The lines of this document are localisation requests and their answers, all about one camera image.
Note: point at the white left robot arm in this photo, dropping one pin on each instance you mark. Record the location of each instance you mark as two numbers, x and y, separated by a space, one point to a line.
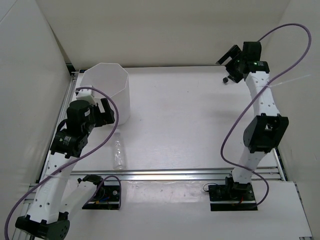
49 216

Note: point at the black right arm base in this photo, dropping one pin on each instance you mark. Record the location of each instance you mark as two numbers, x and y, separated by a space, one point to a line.
222 199

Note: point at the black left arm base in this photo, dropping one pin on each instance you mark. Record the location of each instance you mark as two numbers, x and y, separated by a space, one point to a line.
108 193

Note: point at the black label plastic bottle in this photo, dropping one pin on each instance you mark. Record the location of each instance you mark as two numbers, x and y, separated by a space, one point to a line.
226 80

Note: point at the clear unlabeled plastic bottle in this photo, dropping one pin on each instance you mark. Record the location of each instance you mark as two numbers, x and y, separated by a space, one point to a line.
119 157

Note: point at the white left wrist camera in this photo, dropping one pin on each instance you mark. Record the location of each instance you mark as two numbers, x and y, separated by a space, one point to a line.
86 95

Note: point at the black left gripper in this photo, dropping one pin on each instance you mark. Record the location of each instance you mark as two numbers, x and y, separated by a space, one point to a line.
106 117

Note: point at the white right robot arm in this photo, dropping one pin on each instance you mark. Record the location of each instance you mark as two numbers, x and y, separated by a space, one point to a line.
267 128

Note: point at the white octagonal bin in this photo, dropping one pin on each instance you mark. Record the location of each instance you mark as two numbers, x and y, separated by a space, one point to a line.
113 80

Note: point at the aluminium frame rail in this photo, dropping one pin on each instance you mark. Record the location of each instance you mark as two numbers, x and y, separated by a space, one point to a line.
179 117

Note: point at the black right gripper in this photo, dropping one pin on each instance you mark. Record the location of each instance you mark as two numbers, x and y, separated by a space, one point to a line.
234 53

